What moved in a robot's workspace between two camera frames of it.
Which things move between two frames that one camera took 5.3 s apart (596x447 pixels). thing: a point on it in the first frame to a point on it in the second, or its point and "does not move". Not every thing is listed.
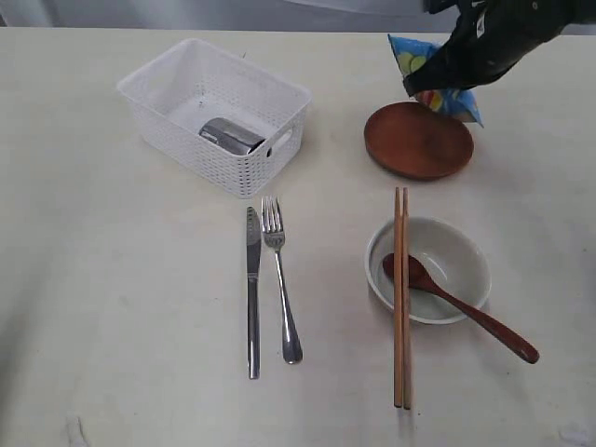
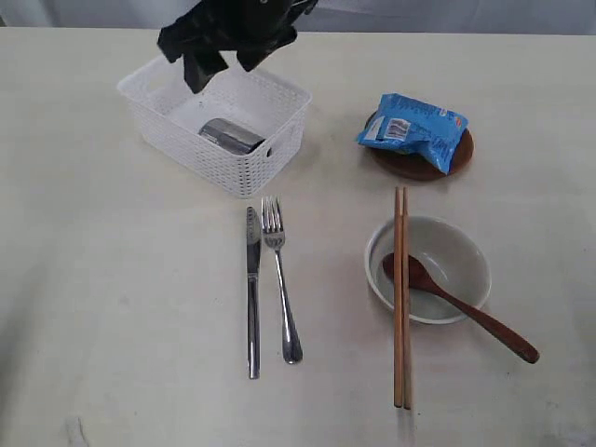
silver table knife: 253,250 does not move
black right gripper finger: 441,73 to 199,68
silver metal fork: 275,236 does not move
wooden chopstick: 406,300 does not move
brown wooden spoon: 503,333 does not move
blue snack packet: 458,102 to 413,127
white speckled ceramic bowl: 455,261 does not move
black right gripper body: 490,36 to 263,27
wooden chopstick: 398,308 does not move
